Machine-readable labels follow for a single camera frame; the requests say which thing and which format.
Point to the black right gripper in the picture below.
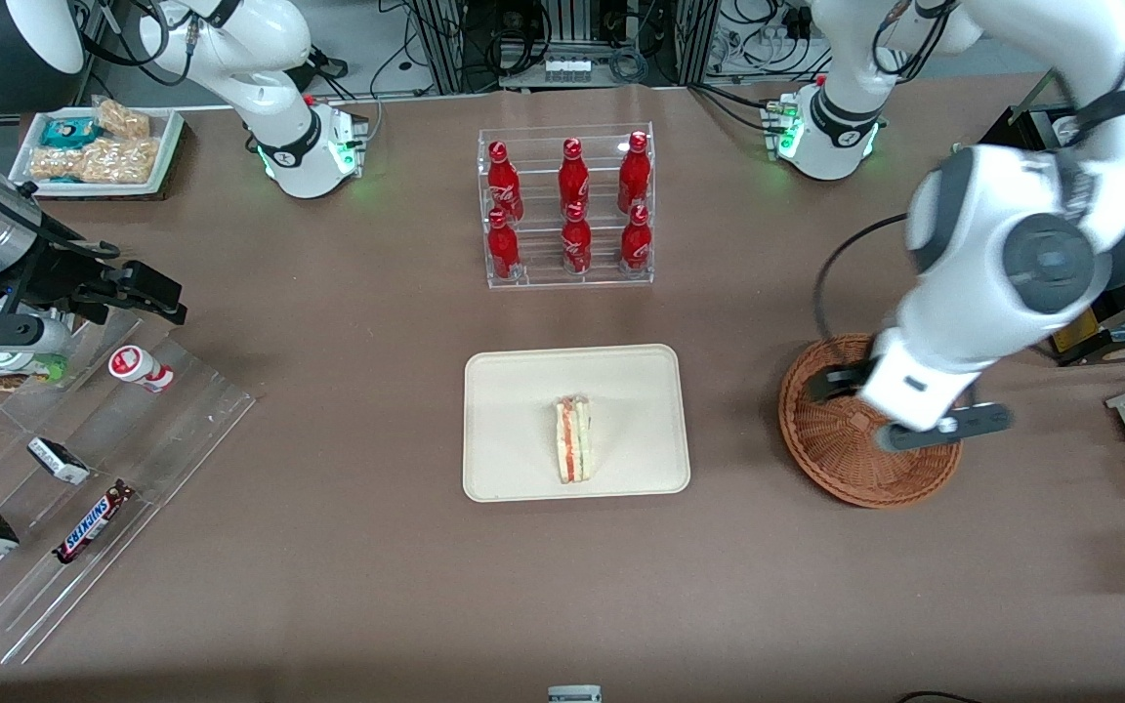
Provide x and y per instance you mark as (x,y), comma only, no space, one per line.
(62,274)

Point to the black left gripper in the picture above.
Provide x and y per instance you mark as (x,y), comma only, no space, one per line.
(838,379)

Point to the triangular sandwich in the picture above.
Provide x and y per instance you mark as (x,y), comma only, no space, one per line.
(574,439)

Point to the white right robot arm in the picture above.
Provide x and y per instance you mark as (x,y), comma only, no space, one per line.
(289,137)

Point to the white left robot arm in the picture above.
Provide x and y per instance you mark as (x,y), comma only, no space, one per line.
(973,244)

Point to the brown wicker basket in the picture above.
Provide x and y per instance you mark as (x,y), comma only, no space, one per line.
(836,459)

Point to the white snack tray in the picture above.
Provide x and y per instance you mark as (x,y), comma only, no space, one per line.
(164,146)

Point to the cream rectangular tray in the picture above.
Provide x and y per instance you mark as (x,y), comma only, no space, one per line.
(523,422)

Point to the white red yogurt bottle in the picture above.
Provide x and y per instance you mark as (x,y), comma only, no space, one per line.
(138,367)

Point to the green white drink cup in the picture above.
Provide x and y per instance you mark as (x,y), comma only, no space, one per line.
(47,369)

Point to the clear acrylic stepped display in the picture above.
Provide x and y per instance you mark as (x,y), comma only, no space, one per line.
(162,439)

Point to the large peanut brittle pack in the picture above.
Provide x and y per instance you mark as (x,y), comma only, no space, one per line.
(104,161)

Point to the small peanut brittle pack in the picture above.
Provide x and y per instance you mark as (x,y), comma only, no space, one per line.
(123,119)

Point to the teal snack packet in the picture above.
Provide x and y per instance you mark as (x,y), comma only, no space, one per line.
(69,132)

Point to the Snickers chocolate bar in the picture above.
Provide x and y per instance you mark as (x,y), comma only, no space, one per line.
(94,522)

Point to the yellow emergency stop box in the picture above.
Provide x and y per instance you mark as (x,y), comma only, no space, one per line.
(1076,335)

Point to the red cola bottle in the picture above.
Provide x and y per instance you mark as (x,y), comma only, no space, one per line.
(573,176)
(576,244)
(636,242)
(503,181)
(503,249)
(634,171)

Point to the clear acrylic bottle rack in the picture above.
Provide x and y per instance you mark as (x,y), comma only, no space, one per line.
(567,275)

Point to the grey diagonal rod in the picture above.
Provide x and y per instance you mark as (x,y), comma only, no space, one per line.
(1036,96)

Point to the small white grey device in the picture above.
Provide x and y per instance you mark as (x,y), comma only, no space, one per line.
(574,694)

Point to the white power strip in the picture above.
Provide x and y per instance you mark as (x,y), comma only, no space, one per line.
(567,68)

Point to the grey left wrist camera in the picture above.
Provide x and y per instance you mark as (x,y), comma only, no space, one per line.
(948,427)

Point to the aluminium frame rack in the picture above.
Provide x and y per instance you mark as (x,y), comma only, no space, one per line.
(445,44)

